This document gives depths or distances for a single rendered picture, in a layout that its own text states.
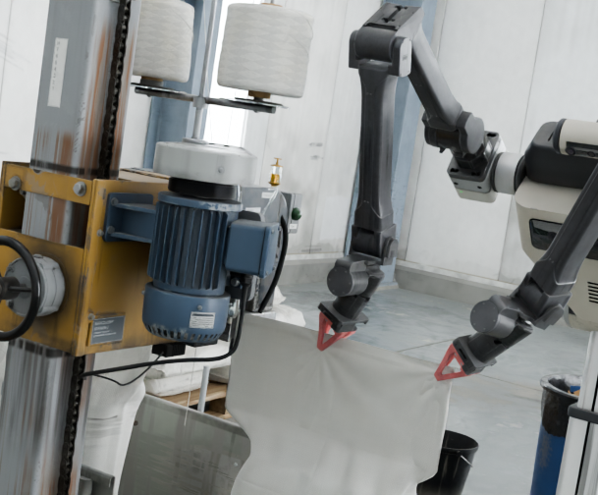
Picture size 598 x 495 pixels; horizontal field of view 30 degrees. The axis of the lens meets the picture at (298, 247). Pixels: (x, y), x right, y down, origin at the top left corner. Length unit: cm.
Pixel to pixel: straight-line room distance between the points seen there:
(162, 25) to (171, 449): 116
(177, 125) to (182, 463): 555
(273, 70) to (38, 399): 72
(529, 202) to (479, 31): 855
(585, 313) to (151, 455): 115
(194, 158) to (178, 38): 38
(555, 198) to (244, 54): 76
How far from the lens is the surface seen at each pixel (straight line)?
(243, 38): 201
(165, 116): 828
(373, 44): 199
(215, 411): 550
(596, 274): 241
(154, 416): 288
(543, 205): 235
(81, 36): 198
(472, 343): 202
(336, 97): 1040
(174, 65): 217
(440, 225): 1088
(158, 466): 290
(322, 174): 1038
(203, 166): 186
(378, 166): 205
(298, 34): 202
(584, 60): 1047
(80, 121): 197
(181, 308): 190
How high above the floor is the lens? 149
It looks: 6 degrees down
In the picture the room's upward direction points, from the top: 8 degrees clockwise
